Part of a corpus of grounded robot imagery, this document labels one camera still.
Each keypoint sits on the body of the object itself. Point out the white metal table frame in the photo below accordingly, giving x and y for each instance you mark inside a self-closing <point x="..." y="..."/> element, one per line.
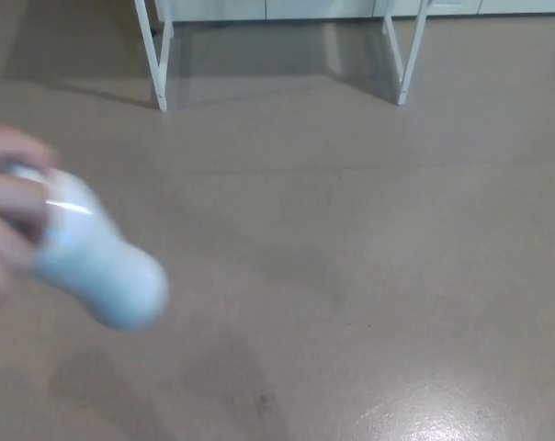
<point x="160" y="55"/>

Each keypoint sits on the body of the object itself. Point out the white baseboard cabinet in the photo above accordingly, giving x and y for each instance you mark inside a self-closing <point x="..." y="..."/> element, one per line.
<point x="305" y="8"/>

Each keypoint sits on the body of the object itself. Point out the white plastic bottle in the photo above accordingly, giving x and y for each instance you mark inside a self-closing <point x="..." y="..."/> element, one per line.
<point x="103" y="271"/>

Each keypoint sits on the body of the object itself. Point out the person's bare hand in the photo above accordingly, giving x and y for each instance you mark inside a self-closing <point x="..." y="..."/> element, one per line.
<point x="4" y="197"/>

